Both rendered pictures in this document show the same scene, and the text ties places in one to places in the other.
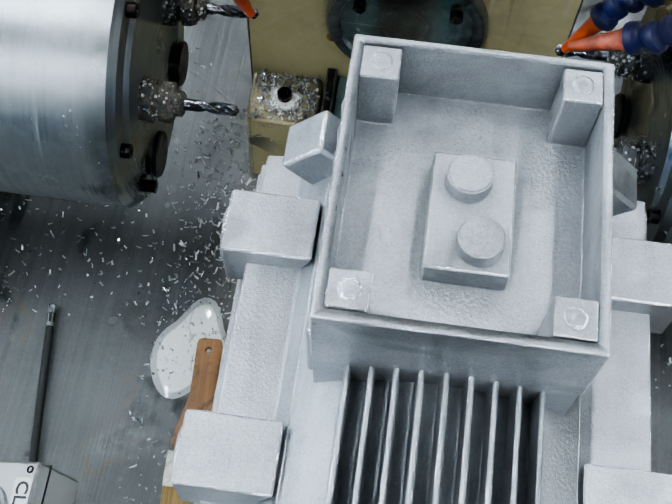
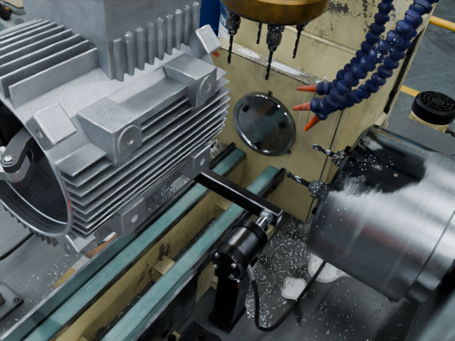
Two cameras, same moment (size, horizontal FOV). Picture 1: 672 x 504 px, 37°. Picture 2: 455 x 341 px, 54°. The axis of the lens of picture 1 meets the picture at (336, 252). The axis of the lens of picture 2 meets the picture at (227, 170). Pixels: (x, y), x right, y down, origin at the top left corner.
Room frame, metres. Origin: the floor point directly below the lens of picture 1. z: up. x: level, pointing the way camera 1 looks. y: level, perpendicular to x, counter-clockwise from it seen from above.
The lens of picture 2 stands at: (-0.12, -0.32, 1.58)
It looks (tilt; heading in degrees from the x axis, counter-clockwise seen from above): 43 degrees down; 25
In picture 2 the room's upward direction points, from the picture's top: 7 degrees clockwise
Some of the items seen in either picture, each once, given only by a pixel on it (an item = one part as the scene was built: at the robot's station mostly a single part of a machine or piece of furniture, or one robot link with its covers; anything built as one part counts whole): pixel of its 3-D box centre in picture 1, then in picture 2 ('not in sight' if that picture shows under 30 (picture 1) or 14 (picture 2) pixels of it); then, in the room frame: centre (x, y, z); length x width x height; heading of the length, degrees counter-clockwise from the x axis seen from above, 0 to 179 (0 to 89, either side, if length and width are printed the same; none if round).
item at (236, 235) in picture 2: not in sight; (300, 227); (0.47, -0.21, 0.92); 0.45 x 0.13 x 0.24; 176
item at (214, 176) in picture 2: not in sight; (218, 185); (0.39, -0.06, 1.01); 0.26 x 0.04 x 0.03; 86
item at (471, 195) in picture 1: (460, 228); (116, 5); (0.18, -0.05, 1.41); 0.12 x 0.11 x 0.07; 175
